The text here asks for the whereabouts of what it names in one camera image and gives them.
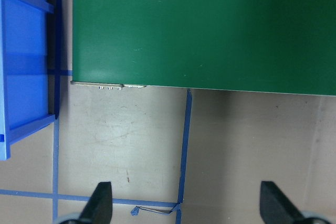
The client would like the green conveyor belt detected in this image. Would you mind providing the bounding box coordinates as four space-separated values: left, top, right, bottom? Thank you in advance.
72 0 335 95

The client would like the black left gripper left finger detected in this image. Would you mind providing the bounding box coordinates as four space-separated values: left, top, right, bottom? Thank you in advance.
77 182 113 224

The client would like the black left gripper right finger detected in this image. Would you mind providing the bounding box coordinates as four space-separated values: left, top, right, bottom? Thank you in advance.
259 181 305 224

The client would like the blue bin left side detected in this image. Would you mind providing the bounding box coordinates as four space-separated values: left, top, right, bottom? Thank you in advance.
1 0 55 161

